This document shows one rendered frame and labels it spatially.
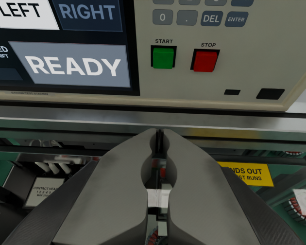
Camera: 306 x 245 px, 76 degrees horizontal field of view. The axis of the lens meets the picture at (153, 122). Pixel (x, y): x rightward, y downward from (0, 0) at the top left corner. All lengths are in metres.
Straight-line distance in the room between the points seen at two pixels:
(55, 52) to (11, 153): 0.18
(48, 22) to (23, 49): 0.04
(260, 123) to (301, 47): 0.08
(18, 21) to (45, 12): 0.03
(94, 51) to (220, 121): 0.15
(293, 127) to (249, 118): 0.05
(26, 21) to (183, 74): 0.14
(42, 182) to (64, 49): 0.30
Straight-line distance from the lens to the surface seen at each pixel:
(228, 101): 0.24
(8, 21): 0.21
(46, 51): 0.22
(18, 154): 0.34
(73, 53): 0.21
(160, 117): 0.22
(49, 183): 0.44
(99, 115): 0.23
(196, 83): 0.21
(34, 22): 0.20
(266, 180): 0.28
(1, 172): 0.73
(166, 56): 0.18
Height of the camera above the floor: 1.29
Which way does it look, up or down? 54 degrees down
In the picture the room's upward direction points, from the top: straight up
